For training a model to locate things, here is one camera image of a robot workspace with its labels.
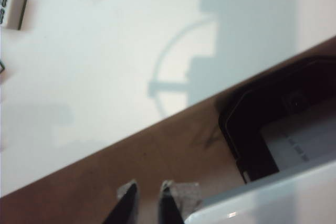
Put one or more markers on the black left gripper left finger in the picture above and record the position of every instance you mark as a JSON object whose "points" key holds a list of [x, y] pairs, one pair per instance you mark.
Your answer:
{"points": [[127, 205]]}

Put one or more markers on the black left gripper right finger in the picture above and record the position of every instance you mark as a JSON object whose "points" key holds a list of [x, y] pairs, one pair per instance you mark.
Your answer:
{"points": [[172, 203]]}

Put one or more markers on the brown cardboard paper box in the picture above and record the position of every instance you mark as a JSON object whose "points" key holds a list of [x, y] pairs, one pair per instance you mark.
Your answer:
{"points": [[170, 150]]}

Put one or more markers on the green-backed white mahjong tile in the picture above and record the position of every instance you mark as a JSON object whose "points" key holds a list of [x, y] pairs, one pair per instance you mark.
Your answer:
{"points": [[11, 9]]}

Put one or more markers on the white glossy plastic case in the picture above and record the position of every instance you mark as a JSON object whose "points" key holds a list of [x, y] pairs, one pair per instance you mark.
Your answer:
{"points": [[275, 197]]}

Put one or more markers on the black tray with white label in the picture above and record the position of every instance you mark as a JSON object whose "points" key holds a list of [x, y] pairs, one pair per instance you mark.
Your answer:
{"points": [[236, 119]]}

